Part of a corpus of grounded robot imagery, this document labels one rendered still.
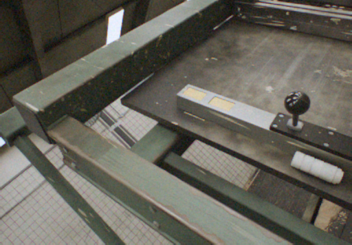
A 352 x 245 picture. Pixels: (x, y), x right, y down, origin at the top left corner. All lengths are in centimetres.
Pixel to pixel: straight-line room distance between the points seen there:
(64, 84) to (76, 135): 13
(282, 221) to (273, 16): 72
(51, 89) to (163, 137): 27
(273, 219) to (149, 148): 29
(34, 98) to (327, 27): 87
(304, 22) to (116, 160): 78
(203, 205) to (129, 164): 15
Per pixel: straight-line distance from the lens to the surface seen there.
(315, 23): 102
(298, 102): 43
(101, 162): 49
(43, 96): 61
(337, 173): 53
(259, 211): 54
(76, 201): 111
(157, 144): 61
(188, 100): 60
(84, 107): 64
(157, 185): 44
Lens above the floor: 164
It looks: 6 degrees up
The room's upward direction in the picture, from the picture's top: 47 degrees counter-clockwise
